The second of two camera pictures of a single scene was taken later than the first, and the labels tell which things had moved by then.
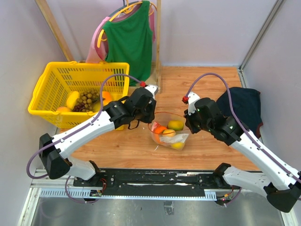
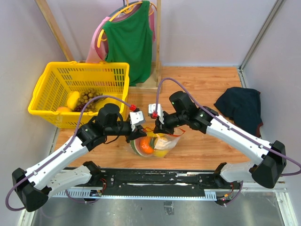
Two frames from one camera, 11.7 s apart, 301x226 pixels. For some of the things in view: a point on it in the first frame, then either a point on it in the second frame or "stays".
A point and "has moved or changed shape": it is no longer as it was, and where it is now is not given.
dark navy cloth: x=246 y=102 stays
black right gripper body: x=195 y=124 → x=175 y=119
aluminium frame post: x=256 y=43 stays
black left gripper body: x=146 y=115 → x=122 y=128
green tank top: x=130 y=40 stays
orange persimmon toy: x=159 y=129 has moved or changed shape
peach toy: x=63 y=109 stays
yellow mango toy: x=71 y=100 stays
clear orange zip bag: x=169 y=129 has moved or changed shape
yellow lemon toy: x=178 y=145 → x=161 y=142
